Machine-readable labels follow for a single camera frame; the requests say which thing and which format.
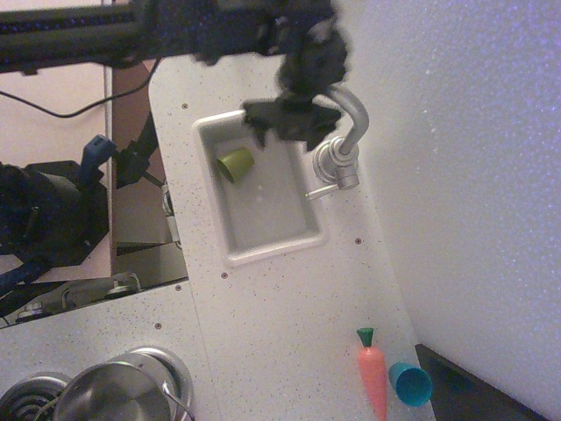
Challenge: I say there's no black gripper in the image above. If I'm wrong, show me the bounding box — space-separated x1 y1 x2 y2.
242 17 348 152

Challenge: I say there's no silver toy faucet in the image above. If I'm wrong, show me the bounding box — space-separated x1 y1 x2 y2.
305 85 370 201

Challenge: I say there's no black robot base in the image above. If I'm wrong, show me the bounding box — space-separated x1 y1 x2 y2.
1 161 110 318

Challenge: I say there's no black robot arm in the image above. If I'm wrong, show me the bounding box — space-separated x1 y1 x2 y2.
1 1 347 149

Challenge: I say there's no green plastic cup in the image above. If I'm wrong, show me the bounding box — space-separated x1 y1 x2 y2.
217 147 255 183

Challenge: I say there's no white toy sink basin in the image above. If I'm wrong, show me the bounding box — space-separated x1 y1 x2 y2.
193 111 328 266

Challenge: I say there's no blue clamp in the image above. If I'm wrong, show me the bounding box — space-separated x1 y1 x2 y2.
78 134 117 186

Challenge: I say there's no orange toy carrot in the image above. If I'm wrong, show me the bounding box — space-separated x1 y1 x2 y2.
356 327 387 421

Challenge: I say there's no silver stove burner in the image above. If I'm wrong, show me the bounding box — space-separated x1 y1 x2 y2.
1 372 70 420
117 346 195 420

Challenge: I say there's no teal plastic cup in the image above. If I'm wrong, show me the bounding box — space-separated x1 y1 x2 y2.
388 362 433 407

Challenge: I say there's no stainless steel pot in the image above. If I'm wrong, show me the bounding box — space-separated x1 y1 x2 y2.
53 353 173 420

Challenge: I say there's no thin black cable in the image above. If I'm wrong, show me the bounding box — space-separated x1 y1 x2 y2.
0 56 161 119

